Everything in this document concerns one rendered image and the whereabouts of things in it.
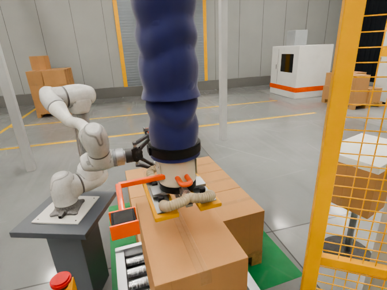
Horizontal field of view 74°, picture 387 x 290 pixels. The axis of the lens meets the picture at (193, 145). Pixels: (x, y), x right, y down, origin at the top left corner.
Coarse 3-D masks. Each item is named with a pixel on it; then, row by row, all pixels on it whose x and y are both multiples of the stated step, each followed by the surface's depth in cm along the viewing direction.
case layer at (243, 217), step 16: (208, 160) 298; (128, 176) 268; (144, 176) 267; (208, 176) 261; (224, 176) 259; (128, 192) 261; (144, 192) 237; (224, 192) 231; (240, 192) 230; (224, 208) 208; (240, 208) 207; (256, 208) 206; (240, 224) 199; (256, 224) 205; (240, 240) 205; (256, 240) 211
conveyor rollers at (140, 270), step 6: (126, 258) 162; (132, 258) 161; (138, 258) 162; (132, 264) 160; (132, 270) 153; (138, 270) 153; (144, 270) 154; (132, 276) 152; (132, 282) 145; (138, 282) 145; (144, 282) 145; (132, 288) 144
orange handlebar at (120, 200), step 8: (152, 176) 108; (160, 176) 108; (176, 176) 107; (184, 176) 108; (120, 184) 103; (128, 184) 104; (136, 184) 105; (184, 184) 101; (120, 192) 96; (120, 200) 91; (120, 208) 86
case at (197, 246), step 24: (144, 216) 136; (192, 216) 134; (216, 216) 133; (144, 240) 119; (168, 240) 118; (192, 240) 118; (216, 240) 117; (168, 264) 105; (192, 264) 105; (216, 264) 104; (240, 264) 107; (168, 288) 98; (192, 288) 102; (216, 288) 107; (240, 288) 112
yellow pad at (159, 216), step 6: (144, 186) 124; (150, 192) 118; (150, 198) 114; (156, 198) 113; (162, 198) 108; (168, 198) 113; (150, 204) 110; (156, 204) 108; (156, 210) 104; (174, 210) 105; (156, 216) 101; (162, 216) 101; (168, 216) 102; (174, 216) 103; (156, 222) 101
